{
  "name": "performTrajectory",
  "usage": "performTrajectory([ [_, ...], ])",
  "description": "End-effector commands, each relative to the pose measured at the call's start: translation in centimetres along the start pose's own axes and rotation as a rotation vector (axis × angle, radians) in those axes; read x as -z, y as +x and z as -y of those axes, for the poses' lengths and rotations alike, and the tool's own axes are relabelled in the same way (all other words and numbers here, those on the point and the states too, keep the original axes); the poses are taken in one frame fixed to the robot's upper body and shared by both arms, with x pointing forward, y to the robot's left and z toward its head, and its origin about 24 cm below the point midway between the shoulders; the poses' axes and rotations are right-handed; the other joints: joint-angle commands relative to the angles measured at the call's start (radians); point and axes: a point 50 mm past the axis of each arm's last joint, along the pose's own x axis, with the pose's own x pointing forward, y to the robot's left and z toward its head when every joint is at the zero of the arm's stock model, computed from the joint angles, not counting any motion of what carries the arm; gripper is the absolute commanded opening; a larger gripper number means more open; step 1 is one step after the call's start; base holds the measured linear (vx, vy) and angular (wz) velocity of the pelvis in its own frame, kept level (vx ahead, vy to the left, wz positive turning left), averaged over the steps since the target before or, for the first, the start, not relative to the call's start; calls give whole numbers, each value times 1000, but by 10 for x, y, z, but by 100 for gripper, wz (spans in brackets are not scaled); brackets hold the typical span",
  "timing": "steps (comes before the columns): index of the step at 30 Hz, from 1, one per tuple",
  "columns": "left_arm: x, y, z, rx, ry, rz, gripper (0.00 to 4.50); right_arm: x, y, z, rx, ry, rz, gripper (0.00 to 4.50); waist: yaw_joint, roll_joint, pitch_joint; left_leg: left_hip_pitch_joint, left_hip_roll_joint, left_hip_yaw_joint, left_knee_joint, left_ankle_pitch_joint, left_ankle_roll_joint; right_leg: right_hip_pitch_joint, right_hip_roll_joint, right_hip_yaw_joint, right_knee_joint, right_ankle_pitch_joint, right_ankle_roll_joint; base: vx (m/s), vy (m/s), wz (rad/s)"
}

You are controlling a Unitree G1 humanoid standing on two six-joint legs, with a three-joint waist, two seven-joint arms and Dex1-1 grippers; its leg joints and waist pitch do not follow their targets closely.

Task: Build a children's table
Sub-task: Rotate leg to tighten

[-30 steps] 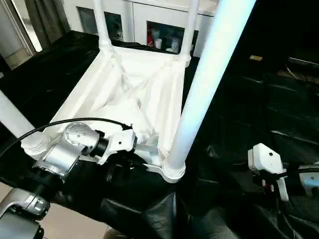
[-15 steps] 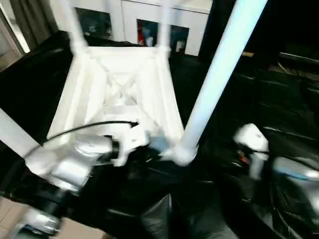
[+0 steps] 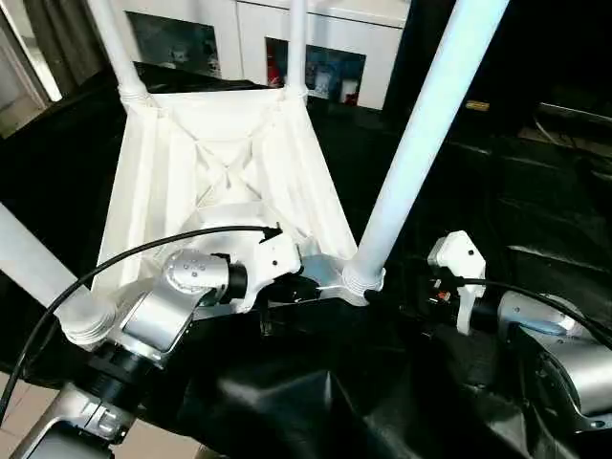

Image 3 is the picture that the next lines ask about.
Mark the white plastic table top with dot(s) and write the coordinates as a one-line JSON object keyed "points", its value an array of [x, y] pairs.
{"points": [[220, 163]]}

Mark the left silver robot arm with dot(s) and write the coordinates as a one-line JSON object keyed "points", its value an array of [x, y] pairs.
{"points": [[163, 306]]}

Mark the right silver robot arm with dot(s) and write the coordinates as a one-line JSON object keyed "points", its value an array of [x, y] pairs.
{"points": [[564, 354]]}

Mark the black plastic mat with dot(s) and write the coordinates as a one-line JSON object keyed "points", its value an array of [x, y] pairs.
{"points": [[535, 220]]}

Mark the small white jar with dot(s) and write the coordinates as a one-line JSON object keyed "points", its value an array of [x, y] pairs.
{"points": [[349, 94]]}

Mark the white glass-door cabinet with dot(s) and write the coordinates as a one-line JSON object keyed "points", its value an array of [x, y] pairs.
{"points": [[239, 24]]}

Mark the grey curtain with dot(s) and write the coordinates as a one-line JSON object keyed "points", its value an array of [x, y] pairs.
{"points": [[62, 38]]}

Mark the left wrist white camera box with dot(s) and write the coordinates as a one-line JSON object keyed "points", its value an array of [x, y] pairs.
{"points": [[273, 258]]}

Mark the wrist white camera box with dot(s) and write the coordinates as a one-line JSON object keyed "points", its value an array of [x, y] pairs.
{"points": [[459, 263], [273, 258]]}

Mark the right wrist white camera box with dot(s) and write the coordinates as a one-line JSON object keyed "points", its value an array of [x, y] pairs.
{"points": [[459, 263]]}

